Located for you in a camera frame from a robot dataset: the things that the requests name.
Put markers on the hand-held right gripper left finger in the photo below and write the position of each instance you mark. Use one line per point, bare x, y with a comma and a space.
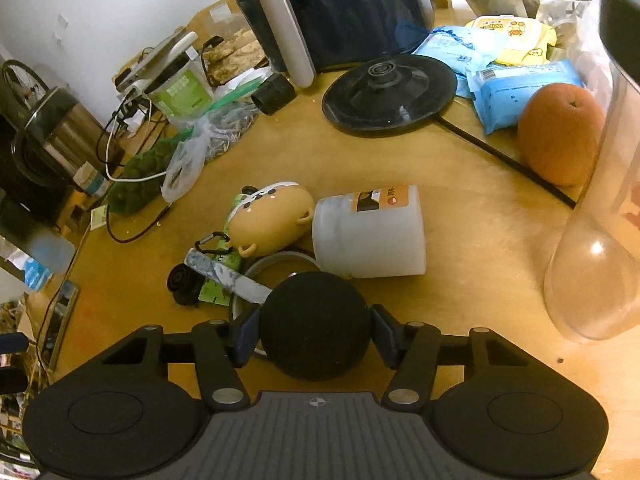
246, 342

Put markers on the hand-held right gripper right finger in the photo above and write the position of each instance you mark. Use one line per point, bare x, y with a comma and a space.
384, 340

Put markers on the green tube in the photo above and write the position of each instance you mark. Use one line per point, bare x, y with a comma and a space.
212, 294

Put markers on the black foam ball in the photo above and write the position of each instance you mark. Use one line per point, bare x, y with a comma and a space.
315, 325

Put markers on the grey marble pattern bar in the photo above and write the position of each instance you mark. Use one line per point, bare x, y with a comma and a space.
220, 272

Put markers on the small black wheel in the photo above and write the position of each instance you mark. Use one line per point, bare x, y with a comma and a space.
181, 282

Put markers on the tape roll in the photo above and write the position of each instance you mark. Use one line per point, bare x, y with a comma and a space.
280, 260

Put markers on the white plastic jar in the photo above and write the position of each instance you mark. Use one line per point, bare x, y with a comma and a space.
370, 235

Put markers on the black carabiner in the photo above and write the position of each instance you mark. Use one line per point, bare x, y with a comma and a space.
210, 240

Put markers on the tan plush toy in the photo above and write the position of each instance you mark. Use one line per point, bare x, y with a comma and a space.
270, 215

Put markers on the clear plastic bag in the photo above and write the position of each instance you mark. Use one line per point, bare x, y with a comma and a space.
182, 165

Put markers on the green broccoli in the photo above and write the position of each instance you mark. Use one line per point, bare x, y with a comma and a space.
140, 180

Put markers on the clear bag of seeds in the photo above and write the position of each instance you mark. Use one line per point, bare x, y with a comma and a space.
225, 122

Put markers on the clear shaker bottle grey lid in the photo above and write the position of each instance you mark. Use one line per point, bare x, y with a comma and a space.
595, 240

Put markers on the black kettle base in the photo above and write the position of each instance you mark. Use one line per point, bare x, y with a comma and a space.
390, 95

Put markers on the black cap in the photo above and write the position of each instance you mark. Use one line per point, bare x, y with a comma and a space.
272, 92

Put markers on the green label container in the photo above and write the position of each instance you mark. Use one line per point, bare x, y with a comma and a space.
182, 90

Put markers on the black appliance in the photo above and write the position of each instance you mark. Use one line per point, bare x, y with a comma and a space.
27, 195

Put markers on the orange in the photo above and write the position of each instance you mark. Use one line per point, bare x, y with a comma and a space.
560, 135

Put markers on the blue wet wipes packet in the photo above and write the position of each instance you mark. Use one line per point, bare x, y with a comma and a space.
510, 95

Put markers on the stainless steel kettle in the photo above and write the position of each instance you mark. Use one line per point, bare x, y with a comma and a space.
60, 130

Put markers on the brown patterned packet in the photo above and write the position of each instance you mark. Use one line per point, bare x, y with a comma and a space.
235, 55

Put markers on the yellow wet wipes packet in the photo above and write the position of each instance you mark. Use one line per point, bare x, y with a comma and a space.
515, 40

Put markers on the wooden board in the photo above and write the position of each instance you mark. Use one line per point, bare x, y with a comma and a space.
215, 15

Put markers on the dark blue air fryer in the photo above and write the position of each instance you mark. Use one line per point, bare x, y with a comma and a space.
350, 10

